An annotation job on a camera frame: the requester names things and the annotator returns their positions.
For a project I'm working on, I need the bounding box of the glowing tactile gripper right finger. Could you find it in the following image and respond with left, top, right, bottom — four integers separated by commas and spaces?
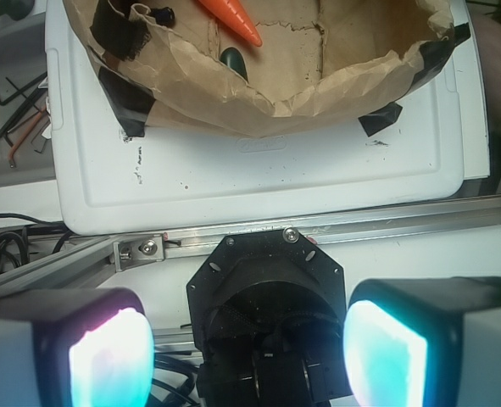
343, 276, 501, 406

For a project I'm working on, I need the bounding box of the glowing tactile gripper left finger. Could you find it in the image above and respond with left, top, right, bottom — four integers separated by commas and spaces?
0, 288, 154, 406

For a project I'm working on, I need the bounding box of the orange plastic carrot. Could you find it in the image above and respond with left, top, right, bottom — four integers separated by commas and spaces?
199, 0, 263, 47

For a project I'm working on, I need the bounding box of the white plastic bin lid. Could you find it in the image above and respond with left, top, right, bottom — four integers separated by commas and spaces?
46, 1, 489, 235

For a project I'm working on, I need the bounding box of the black tape strip right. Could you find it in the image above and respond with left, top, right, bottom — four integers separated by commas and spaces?
358, 102, 403, 137

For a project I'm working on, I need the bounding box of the black tape strip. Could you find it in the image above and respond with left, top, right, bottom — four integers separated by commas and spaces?
358, 102, 403, 137
97, 67, 156, 137

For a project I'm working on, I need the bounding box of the black hex key set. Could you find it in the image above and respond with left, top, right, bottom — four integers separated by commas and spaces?
0, 72, 47, 147

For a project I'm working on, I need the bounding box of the black tape strip left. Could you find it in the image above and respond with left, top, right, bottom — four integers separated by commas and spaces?
97, 67, 156, 137

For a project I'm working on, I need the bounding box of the brown paper bag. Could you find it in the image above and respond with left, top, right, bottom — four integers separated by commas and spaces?
64, 1, 456, 138

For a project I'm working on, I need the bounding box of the dark green toy vegetable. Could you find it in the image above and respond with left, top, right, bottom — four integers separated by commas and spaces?
220, 47, 248, 81

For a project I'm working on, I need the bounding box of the small dark blue object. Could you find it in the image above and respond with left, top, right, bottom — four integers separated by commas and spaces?
150, 7, 175, 27

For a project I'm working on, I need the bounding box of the aluminium extrusion rail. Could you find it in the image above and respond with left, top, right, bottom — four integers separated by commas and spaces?
0, 194, 501, 290

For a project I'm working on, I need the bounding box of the black cables bundle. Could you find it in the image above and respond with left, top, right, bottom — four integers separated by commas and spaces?
0, 206, 80, 283

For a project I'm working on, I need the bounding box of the metal corner bracket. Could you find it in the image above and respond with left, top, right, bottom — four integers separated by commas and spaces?
113, 235, 165, 272

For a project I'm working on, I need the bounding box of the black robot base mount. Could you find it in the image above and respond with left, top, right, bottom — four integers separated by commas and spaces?
186, 228, 351, 406

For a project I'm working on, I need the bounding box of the orange handled hex key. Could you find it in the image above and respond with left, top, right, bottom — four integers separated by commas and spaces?
8, 107, 47, 168

